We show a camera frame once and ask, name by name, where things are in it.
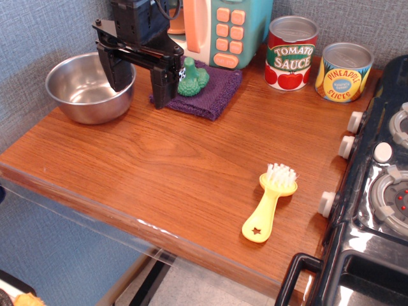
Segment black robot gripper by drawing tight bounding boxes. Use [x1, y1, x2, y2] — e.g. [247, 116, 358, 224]
[92, 1, 184, 110]

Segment green toy broccoli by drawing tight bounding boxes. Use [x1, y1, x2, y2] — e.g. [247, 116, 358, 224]
[177, 57, 210, 97]

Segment purple folded towel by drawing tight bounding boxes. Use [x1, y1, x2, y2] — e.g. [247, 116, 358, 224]
[166, 60, 243, 121]

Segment stainless steel bowl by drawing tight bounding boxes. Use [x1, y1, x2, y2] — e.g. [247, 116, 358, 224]
[45, 52, 136, 125]

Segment toy microwave teal and white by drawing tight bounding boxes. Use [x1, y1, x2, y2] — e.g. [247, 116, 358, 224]
[168, 0, 273, 69]

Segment tomato sauce can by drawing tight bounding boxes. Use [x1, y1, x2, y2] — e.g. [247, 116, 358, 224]
[264, 15, 319, 91]

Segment yellow toy brush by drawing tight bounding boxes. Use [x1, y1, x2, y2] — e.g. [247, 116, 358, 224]
[241, 163, 298, 243]

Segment pineapple slices can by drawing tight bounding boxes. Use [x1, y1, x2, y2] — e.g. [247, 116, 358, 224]
[315, 42, 374, 103]

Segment grey stove knob middle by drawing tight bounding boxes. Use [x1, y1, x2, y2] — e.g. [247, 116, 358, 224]
[338, 136, 355, 159]

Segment grey stove knob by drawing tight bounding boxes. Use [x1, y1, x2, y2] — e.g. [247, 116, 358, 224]
[338, 136, 355, 159]
[317, 191, 336, 218]
[347, 112, 364, 134]

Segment grey stove knob upper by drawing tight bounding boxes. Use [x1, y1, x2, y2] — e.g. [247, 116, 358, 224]
[347, 112, 364, 134]

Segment grey stove knob lower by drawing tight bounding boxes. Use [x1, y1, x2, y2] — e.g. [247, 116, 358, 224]
[317, 191, 336, 218]

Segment orange plush object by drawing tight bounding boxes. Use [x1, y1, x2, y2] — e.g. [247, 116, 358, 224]
[1, 289, 45, 306]

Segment black toy stove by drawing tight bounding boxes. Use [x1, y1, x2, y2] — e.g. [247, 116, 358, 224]
[275, 55, 407, 305]

